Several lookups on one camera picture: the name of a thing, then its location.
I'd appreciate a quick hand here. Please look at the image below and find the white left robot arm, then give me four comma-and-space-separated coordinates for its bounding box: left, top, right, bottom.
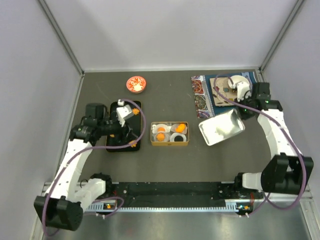
33, 99, 147, 236

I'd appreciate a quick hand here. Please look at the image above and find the orange flower cookie bottom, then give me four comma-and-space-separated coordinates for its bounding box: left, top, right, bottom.
128, 140, 137, 148

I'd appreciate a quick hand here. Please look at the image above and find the orange star flower cookie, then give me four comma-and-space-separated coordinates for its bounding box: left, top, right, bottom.
155, 132, 168, 142

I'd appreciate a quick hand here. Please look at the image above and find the white paper cup bottom-right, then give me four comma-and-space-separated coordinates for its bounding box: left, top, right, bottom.
170, 132, 187, 142

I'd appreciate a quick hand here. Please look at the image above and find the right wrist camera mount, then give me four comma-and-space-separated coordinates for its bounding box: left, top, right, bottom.
229, 81, 252, 102

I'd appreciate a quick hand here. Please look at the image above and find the patterned cloth mat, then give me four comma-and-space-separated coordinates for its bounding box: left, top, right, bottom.
191, 71, 257, 119

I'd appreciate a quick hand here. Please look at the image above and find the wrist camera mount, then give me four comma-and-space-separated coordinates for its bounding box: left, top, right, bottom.
116, 99, 134, 128
229, 81, 252, 102

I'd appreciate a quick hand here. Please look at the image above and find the white bowl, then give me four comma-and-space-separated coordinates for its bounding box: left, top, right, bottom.
228, 75, 250, 89

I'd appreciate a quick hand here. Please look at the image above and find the black rectangular tray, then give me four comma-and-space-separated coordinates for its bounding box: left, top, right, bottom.
105, 101, 142, 153

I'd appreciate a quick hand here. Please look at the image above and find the wooden puzzle board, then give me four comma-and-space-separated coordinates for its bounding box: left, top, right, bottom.
209, 77, 238, 107

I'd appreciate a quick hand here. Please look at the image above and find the red patterned small bowl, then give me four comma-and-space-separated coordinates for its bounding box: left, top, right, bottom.
126, 76, 147, 94

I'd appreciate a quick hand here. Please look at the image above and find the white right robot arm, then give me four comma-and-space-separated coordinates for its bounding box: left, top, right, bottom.
233, 82, 314, 198

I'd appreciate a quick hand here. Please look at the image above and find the orange fish cookie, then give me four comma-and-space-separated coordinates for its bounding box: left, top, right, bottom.
175, 123, 188, 134

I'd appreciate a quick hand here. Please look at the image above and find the white paper cup top-left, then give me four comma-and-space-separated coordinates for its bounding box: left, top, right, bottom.
152, 123, 171, 134

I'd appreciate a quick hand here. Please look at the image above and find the black round cookie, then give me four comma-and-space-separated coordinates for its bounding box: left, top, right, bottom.
173, 135, 184, 142

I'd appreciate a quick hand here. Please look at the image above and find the white paper cup top-right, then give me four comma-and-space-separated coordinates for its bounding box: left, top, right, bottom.
170, 122, 188, 133

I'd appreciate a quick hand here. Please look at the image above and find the orange figure cookie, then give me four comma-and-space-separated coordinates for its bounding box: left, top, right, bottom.
156, 127, 168, 133

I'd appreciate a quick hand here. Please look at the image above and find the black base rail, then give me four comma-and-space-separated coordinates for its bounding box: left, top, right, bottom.
104, 182, 251, 208

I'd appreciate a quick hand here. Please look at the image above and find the yellow cookie tin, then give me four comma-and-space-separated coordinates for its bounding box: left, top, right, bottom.
150, 121, 190, 147

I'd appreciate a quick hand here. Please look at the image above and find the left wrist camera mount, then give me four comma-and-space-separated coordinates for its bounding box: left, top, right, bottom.
116, 99, 134, 128

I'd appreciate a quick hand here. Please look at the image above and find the silver tin lid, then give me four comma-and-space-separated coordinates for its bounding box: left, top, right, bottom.
198, 109, 245, 146

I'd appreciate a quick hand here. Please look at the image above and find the orange flower cookie top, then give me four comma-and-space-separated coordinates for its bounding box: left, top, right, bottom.
132, 108, 140, 115

